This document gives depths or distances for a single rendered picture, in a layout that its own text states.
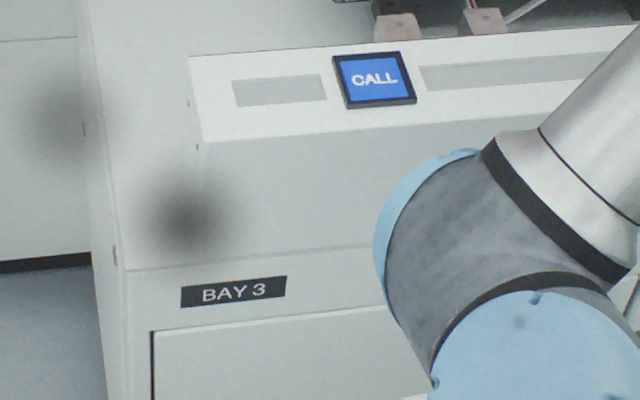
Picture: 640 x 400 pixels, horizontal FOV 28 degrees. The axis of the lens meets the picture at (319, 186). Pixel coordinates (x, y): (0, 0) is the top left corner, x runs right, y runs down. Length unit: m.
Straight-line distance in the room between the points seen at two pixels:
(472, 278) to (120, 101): 0.52
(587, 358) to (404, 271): 0.16
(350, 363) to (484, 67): 0.33
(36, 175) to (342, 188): 0.92
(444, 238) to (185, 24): 0.55
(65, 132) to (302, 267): 0.79
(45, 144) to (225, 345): 0.74
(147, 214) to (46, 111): 0.72
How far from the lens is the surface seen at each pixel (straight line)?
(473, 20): 1.16
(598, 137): 0.75
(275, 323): 1.13
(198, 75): 0.99
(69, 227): 1.96
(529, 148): 0.76
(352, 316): 1.15
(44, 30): 1.68
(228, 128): 0.95
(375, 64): 1.01
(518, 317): 0.69
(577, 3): 1.35
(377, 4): 1.16
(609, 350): 0.66
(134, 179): 1.10
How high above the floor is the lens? 1.63
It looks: 47 degrees down
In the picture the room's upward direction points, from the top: 8 degrees clockwise
